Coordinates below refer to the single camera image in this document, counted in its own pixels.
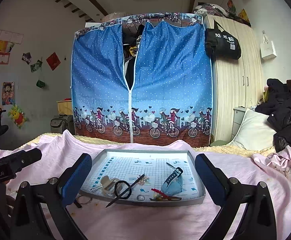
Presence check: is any small wooden cabinet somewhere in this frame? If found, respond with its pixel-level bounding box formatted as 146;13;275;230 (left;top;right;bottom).
56;100;73;115

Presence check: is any anime wall poster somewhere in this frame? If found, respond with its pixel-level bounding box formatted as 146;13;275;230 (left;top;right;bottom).
2;82;15;105

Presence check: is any white pillow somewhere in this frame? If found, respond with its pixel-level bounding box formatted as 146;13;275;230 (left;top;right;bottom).
228;109;276;151

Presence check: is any black puffer jacket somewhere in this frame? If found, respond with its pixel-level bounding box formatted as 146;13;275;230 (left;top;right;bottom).
255;79;291;152

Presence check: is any red square wall decoration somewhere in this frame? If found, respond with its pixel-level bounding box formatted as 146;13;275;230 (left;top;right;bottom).
46;52;61;71

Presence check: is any grey bedside cabinet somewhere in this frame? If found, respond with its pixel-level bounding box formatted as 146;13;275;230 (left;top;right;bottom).
231;106;246;140

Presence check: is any yellow cartoon wall sticker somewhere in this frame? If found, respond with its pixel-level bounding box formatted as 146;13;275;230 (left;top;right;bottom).
8;104;28;129

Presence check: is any white paper gift bag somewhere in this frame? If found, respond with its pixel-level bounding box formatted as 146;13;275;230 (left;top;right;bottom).
260;30;277;60

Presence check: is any grey tray with grid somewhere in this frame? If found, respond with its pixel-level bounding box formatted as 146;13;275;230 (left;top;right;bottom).
80;149;206;206

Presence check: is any silver rhinestone brooch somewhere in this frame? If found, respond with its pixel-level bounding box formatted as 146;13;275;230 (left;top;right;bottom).
137;176;152;186

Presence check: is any green wall ornament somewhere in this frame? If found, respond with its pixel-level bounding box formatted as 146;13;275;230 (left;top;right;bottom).
36;80;46;88

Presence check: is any thin ring bracelet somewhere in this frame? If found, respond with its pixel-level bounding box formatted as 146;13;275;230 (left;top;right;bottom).
75;195;93;205

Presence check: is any silver hair barrette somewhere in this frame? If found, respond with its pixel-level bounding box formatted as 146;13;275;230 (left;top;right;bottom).
91;183;103;192

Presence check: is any black tote bag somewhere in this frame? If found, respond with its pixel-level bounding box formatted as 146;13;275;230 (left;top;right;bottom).
205;20;241;60

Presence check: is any pink floral bed sheet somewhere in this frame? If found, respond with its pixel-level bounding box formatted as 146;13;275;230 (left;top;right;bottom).
8;132;291;239

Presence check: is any light wooden wardrobe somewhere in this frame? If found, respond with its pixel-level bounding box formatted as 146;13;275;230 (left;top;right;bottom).
204;15;263;142

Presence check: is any blue fabric wardrobe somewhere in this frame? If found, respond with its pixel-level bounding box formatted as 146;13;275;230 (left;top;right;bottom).
71;13;213;147

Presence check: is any grey suitcase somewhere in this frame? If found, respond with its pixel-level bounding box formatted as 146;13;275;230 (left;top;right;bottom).
50;114;75;135

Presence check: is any beige square hair claw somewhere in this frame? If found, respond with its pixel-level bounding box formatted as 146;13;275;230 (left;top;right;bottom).
100;175;119;196

